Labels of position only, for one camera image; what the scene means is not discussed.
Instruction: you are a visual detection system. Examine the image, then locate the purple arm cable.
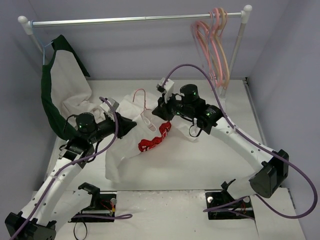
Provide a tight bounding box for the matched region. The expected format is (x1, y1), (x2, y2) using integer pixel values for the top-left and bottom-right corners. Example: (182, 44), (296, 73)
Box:
(7, 96), (133, 240)
(165, 64), (318, 220)

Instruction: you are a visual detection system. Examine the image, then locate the pink wire hanger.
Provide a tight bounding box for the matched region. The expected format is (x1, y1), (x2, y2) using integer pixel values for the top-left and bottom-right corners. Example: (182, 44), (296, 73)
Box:
(132, 88), (156, 132)

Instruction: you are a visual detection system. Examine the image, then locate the pink hanger on rail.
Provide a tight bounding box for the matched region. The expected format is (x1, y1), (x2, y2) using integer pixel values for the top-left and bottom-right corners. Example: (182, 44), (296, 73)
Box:
(209, 7), (230, 90)

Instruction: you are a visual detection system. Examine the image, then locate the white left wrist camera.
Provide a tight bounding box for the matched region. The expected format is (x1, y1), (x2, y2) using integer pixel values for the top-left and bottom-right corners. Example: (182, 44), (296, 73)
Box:
(99, 97), (120, 121)

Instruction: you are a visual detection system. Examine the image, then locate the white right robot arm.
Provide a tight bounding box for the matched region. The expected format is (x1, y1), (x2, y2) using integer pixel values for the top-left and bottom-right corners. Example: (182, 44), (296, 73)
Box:
(152, 84), (289, 206)

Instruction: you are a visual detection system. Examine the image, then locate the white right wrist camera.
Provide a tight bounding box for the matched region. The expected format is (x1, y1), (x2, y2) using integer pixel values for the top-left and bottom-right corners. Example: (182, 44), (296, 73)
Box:
(156, 77), (175, 103)

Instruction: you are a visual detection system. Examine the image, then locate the blue wire hanger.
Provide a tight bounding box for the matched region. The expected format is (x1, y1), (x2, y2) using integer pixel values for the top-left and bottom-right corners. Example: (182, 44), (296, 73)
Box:
(42, 41), (53, 66)

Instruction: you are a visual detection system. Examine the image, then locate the tan hanger on rail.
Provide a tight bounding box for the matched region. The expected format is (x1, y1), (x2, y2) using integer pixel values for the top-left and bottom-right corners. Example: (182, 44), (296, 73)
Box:
(214, 7), (230, 87)

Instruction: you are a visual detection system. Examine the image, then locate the white t-shirt red logo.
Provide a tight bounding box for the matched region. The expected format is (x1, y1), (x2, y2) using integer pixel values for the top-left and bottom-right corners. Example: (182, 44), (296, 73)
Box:
(105, 91), (200, 183)

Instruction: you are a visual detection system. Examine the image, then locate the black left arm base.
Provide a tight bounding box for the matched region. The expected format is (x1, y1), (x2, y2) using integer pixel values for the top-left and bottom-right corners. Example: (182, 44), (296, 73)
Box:
(69, 182), (117, 223)

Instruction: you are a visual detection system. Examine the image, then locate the green and white hanging shirt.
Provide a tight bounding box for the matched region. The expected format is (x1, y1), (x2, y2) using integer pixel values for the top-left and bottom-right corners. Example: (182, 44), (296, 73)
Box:
(41, 35), (95, 140)

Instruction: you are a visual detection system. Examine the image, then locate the silver clothes rail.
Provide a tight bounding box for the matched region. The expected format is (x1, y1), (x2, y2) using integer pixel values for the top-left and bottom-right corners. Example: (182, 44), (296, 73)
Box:
(17, 4), (253, 98)

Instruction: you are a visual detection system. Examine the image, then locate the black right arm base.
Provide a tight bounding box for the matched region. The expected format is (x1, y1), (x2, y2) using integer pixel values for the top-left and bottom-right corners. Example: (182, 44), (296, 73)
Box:
(205, 179), (255, 221)

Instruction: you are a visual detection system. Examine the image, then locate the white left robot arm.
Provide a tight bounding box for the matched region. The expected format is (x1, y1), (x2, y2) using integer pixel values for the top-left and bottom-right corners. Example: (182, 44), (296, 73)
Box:
(5, 112), (137, 240)

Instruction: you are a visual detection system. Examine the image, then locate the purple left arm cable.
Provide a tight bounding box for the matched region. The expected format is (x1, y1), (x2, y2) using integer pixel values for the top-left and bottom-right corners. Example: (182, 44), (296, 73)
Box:
(7, 96), (133, 240)

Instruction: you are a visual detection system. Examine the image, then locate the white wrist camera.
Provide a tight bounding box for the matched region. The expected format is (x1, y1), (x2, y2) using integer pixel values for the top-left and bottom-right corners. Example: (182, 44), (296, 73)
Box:
(156, 77), (175, 103)
(99, 97), (120, 121)

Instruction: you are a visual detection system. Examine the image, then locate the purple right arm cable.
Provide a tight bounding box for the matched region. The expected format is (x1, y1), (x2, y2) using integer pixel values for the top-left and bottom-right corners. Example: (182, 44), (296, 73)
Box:
(165, 64), (318, 220)

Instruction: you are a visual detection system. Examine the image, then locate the black cable loop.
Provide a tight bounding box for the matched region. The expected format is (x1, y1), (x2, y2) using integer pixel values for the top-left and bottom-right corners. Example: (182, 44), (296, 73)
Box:
(72, 212), (88, 240)

